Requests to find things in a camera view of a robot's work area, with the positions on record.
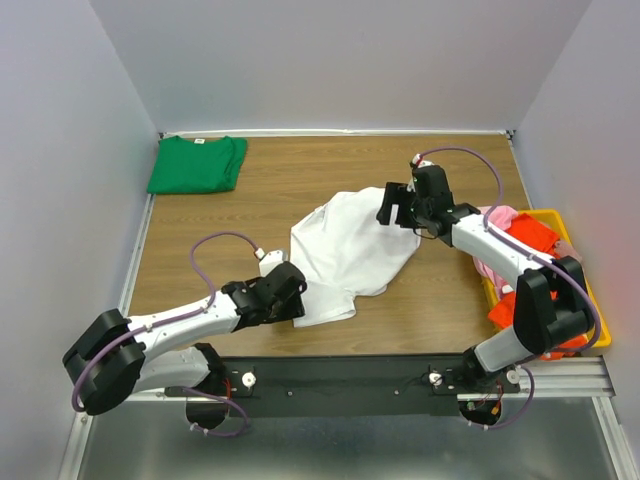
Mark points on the folded green t-shirt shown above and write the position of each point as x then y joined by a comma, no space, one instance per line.
184,166

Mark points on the white t-shirt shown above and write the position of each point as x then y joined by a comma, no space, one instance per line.
344,253

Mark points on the aluminium frame rail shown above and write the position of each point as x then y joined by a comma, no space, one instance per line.
582,377

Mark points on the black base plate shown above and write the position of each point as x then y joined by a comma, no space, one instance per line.
357,385

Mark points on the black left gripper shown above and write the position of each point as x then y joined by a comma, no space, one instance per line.
294,309

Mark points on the orange t-shirt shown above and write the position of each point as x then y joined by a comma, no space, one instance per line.
535,234

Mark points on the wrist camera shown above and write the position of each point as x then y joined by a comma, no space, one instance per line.
268,261
420,161

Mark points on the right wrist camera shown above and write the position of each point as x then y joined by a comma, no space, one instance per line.
420,161

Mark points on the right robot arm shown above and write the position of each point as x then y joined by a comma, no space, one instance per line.
552,304

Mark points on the pink t-shirt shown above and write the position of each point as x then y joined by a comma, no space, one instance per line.
501,218

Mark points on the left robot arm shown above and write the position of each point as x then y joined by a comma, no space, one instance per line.
107,362

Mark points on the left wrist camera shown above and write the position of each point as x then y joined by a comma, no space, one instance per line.
268,261

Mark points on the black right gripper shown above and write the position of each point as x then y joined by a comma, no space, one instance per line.
398,194

